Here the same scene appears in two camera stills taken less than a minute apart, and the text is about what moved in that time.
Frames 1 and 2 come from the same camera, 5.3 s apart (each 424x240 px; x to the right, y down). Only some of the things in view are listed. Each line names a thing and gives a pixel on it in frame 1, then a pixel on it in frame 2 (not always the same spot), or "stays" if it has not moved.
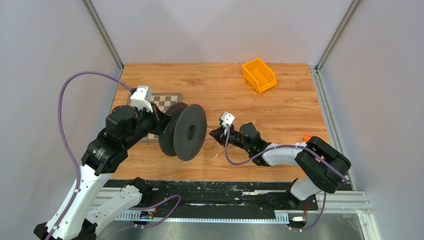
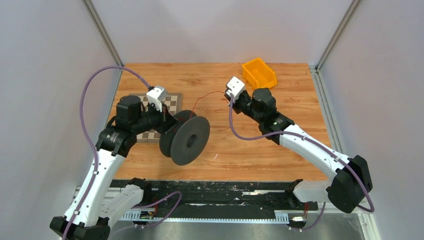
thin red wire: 190,104 to 210,93
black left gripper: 160,119 stays
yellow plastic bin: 259,74 stays
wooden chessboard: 164,101 stays
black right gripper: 219,134 to 236,100
